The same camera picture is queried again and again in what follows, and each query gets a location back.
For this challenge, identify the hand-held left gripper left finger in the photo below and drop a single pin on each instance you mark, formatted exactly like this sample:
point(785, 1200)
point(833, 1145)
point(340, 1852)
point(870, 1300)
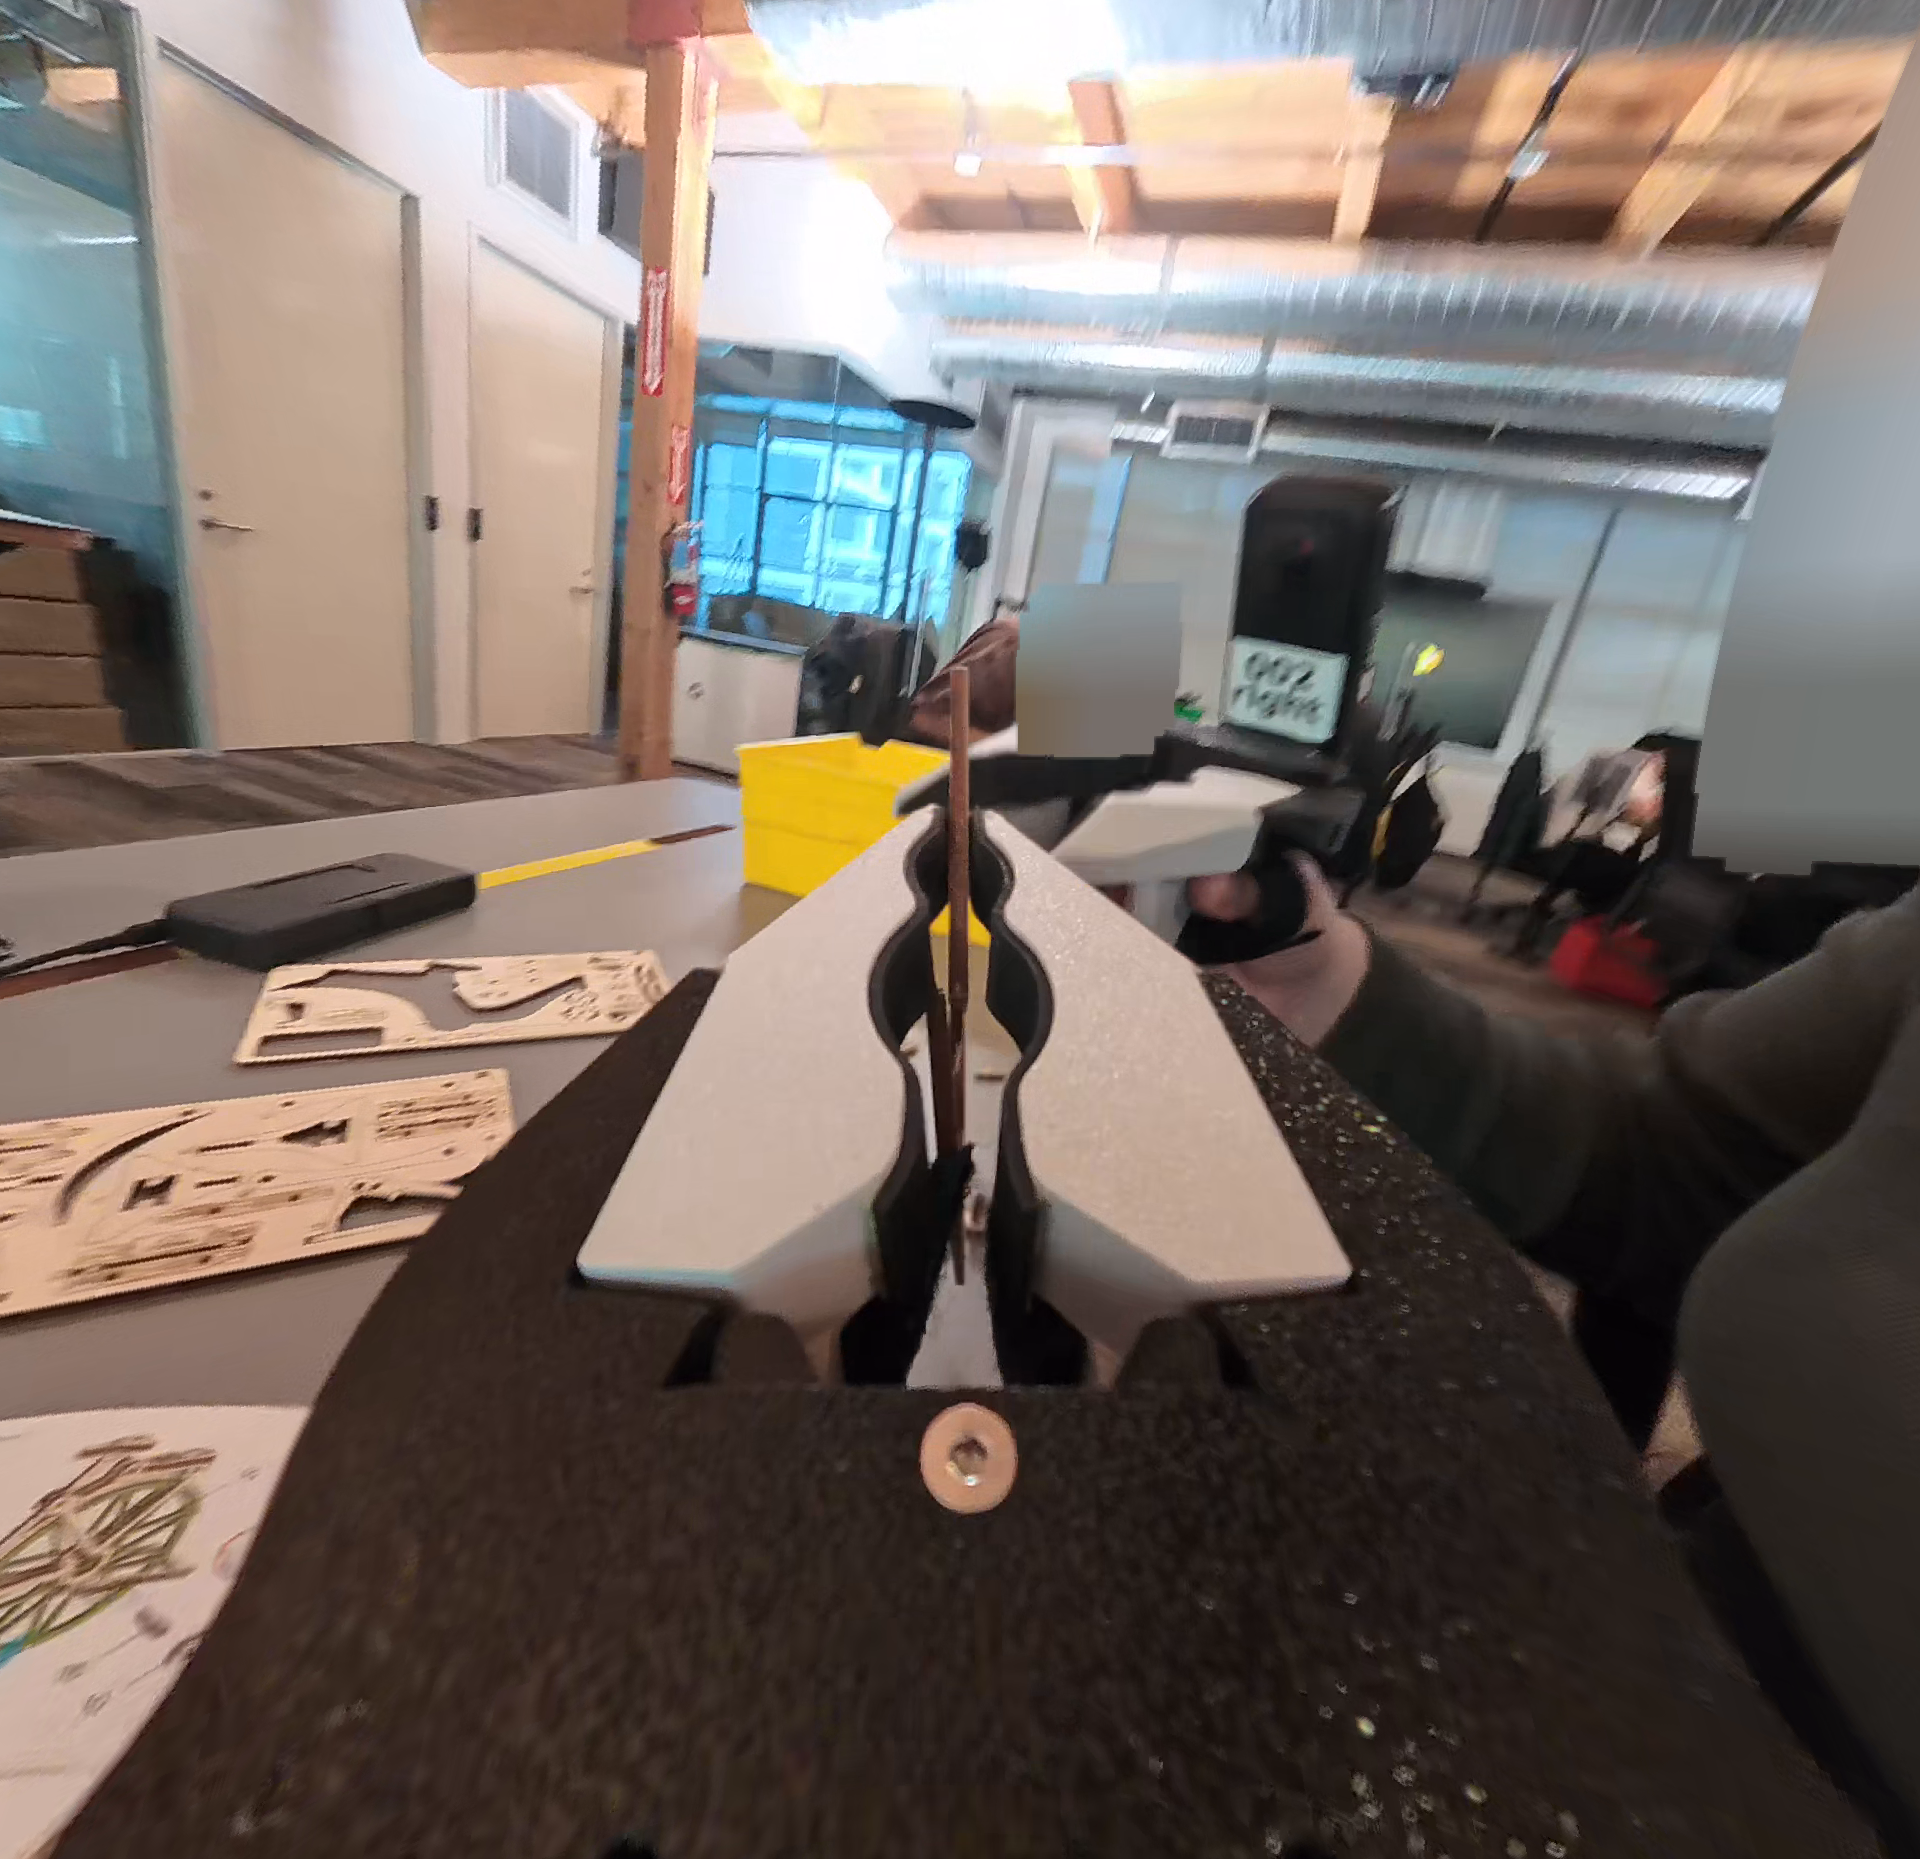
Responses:
point(750, 1138)

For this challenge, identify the black power adapter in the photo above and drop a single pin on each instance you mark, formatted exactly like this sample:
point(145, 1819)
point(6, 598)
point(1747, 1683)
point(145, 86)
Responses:
point(323, 906)

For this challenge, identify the red bag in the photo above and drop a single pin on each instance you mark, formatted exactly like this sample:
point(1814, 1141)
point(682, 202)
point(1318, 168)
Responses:
point(1604, 958)

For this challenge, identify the cream door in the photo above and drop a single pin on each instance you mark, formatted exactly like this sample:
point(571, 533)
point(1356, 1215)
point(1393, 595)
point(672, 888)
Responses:
point(541, 509)
point(300, 463)

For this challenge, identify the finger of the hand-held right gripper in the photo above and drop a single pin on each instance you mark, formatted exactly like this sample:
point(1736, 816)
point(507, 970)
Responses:
point(1187, 823)
point(940, 785)

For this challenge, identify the long engraved wooden parts sheet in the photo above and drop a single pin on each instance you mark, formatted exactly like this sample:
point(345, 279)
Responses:
point(227, 1185)

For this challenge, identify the white instruction booklet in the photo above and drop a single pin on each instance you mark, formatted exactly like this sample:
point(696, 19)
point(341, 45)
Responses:
point(105, 1590)

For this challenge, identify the black backpack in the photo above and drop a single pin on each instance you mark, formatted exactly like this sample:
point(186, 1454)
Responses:
point(854, 674)

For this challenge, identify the stack of cardboard boxes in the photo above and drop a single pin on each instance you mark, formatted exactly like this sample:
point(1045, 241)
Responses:
point(61, 628)

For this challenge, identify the wooden post with red signs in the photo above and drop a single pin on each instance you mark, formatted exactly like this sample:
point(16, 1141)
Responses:
point(665, 390)

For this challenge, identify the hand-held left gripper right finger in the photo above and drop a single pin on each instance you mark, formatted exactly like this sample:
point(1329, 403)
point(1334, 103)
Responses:
point(1187, 1138)

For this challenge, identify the yellow plastic bin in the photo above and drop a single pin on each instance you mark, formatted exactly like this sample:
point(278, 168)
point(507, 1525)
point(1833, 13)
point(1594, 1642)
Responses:
point(811, 808)

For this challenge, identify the cut-out wooden parts sheet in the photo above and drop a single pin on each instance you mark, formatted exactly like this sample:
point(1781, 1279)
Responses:
point(959, 779)

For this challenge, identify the person's right forearm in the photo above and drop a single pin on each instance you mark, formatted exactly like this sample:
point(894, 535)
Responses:
point(1577, 1110)

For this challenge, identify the long silver ceiling ducts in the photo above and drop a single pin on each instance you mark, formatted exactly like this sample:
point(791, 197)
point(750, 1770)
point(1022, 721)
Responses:
point(1350, 299)

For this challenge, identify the person's right hand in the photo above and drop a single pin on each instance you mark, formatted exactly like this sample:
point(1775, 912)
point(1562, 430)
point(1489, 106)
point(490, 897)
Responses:
point(1329, 973)

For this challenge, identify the red fire extinguisher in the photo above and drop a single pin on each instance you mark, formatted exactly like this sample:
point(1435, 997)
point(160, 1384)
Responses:
point(681, 569)

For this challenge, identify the person's torso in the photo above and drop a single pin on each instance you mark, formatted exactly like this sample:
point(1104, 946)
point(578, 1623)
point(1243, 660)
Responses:
point(1801, 1364)

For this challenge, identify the wooden sheet with large cutouts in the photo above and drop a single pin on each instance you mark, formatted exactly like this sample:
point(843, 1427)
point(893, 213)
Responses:
point(571, 989)

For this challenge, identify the black floor lamp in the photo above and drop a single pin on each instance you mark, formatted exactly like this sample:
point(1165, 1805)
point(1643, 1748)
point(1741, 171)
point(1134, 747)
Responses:
point(940, 434)

